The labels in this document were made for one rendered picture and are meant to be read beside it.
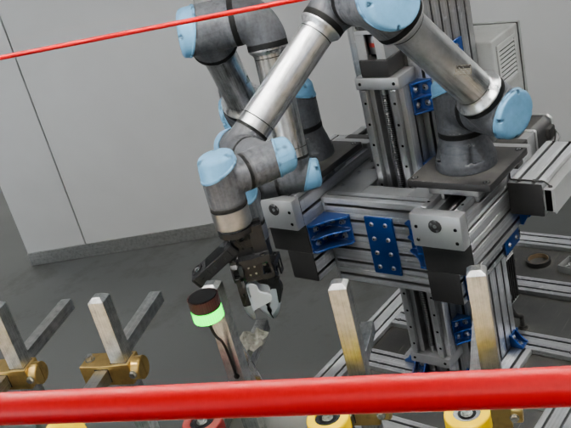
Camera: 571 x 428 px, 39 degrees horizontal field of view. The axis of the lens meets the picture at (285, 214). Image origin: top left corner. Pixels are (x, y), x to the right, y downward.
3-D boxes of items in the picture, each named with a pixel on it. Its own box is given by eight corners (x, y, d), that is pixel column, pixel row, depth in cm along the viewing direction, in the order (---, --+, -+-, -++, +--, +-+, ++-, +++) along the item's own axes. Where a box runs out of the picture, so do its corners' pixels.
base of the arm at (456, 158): (453, 149, 213) (447, 114, 208) (507, 152, 203) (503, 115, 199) (426, 174, 202) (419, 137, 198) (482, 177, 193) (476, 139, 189)
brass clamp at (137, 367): (98, 370, 179) (90, 351, 176) (153, 367, 174) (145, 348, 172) (85, 388, 173) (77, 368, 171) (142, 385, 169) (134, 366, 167)
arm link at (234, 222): (211, 219, 155) (209, 203, 162) (217, 239, 157) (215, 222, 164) (249, 209, 155) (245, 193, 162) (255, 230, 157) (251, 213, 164)
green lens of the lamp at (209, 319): (199, 309, 158) (196, 300, 157) (228, 306, 156) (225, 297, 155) (189, 327, 153) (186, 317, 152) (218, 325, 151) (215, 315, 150)
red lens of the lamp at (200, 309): (195, 298, 157) (193, 289, 156) (224, 296, 155) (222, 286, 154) (185, 316, 152) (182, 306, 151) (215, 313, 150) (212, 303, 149)
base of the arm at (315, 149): (302, 143, 243) (295, 113, 239) (344, 145, 234) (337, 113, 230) (273, 165, 233) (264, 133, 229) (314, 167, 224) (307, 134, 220)
